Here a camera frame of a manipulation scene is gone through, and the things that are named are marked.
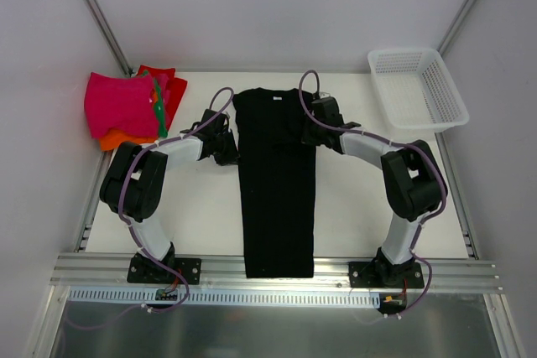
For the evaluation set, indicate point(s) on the black t shirt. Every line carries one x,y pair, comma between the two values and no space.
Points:
277,183

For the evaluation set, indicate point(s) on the left aluminium corner post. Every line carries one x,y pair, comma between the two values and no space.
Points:
109,36

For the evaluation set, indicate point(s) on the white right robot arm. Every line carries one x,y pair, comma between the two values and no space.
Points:
414,186

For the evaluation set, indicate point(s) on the aluminium front rail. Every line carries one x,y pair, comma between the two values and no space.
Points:
227,272

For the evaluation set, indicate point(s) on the orange folded t shirt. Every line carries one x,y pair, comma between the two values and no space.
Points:
121,142

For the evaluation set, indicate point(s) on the white plastic basket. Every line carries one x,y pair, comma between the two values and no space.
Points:
417,96

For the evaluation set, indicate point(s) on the right aluminium corner post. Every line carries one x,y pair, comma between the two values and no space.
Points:
456,26

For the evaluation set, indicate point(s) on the white slotted cable duct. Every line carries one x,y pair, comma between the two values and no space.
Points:
264,298

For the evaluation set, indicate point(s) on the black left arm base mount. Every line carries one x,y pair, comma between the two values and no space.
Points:
143,271

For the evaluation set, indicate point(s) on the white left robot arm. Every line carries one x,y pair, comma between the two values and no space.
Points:
134,181

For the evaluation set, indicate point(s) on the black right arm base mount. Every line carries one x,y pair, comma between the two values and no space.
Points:
379,272

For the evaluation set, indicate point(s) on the aluminium corner post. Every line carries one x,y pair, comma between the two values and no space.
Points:
456,26
109,36

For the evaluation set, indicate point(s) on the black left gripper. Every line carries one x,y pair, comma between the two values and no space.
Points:
228,147

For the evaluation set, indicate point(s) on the magenta folded t shirt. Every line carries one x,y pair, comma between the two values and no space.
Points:
103,92

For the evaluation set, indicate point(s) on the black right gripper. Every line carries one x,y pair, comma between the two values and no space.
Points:
310,136

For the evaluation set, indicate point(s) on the red folded t shirt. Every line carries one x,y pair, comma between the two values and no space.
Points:
173,89

